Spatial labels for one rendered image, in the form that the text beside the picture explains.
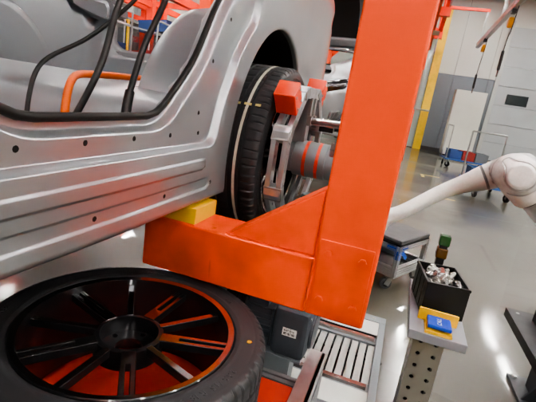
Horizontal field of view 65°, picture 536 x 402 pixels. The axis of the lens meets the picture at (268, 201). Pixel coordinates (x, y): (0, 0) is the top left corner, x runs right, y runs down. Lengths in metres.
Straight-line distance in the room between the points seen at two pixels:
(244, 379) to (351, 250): 0.41
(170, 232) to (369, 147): 0.62
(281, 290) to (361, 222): 0.29
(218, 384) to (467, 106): 12.52
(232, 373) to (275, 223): 0.41
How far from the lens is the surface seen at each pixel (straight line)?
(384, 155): 1.04
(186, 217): 1.25
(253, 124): 1.41
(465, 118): 13.13
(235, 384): 0.94
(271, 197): 1.46
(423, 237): 2.91
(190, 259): 1.27
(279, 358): 1.53
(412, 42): 1.05
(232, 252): 1.20
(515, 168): 1.60
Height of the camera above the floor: 1.09
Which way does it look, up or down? 15 degrees down
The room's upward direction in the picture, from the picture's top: 9 degrees clockwise
